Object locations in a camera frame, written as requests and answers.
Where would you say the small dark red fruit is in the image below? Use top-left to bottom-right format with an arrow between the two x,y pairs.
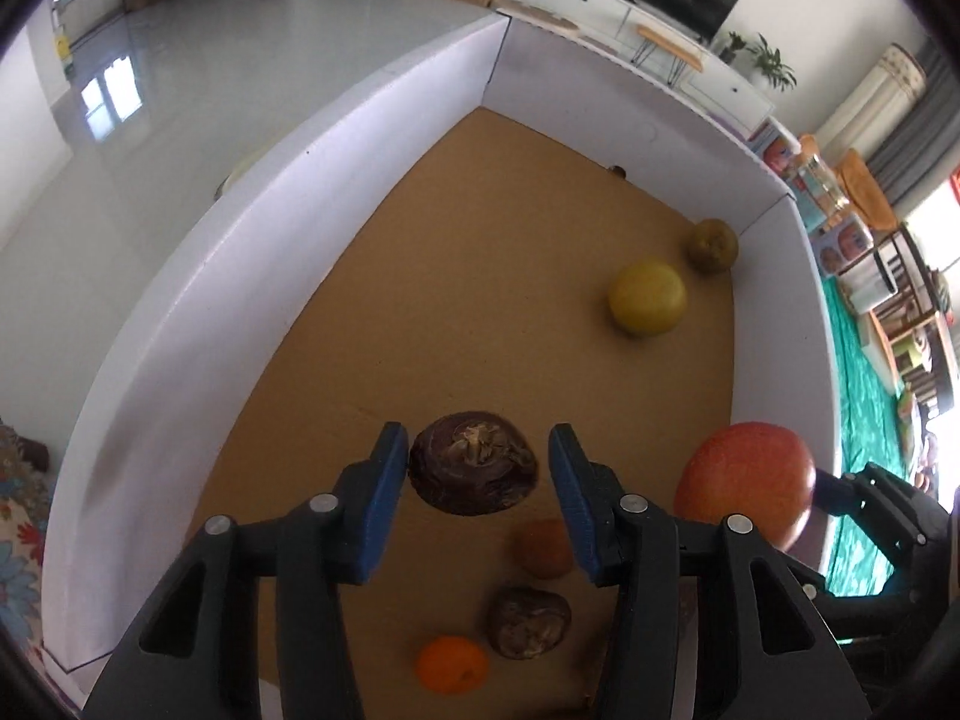
509,518 -> 574,580

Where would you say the red apple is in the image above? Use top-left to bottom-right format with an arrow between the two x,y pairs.
674,421 -> 817,551

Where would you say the orange tangerine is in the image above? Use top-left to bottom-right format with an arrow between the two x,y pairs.
415,635 -> 490,695

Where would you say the yellow grapefruit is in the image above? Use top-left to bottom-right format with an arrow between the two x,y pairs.
607,259 -> 688,338

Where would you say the green brown round fruit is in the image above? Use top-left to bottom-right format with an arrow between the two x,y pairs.
683,218 -> 739,275

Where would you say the white cardboard box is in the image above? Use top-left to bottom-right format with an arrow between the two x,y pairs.
40,10 -> 847,720

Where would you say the reddish brown mango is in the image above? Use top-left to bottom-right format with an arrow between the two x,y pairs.
573,622 -> 610,702

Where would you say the green satin tablecloth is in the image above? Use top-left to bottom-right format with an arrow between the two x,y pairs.
822,280 -> 907,596

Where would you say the white jar black lid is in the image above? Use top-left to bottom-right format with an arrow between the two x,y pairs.
838,249 -> 898,316

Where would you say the red label can right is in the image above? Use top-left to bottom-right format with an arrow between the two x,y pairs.
811,213 -> 874,278

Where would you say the red label can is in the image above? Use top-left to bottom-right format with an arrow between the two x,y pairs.
747,117 -> 802,177
811,213 -> 874,278

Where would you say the glass jar blue label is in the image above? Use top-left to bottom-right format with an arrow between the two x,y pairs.
788,154 -> 850,232

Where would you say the orange lounge chair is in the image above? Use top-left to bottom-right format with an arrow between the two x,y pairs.
797,133 -> 898,234

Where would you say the red label can left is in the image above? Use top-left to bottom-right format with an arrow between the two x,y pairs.
747,117 -> 802,177

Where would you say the grey curtain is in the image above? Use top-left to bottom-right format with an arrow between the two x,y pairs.
867,37 -> 958,220

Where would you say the white standing air conditioner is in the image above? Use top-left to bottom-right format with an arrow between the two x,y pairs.
814,44 -> 928,166

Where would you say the green potted plant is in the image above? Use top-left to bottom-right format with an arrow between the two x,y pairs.
747,32 -> 797,93

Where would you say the small dark potted plant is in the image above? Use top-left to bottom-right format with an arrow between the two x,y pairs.
719,31 -> 747,65

